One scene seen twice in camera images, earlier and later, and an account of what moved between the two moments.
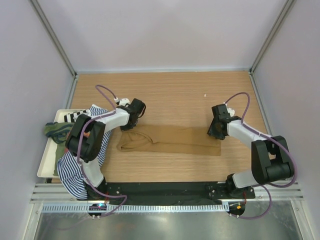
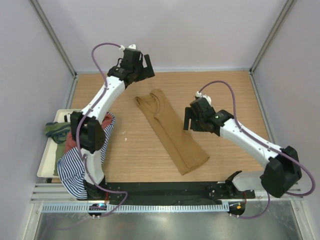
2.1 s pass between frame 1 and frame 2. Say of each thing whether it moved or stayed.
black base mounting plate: stayed
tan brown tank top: moved
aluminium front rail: stayed
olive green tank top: stayed
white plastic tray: stayed
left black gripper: moved
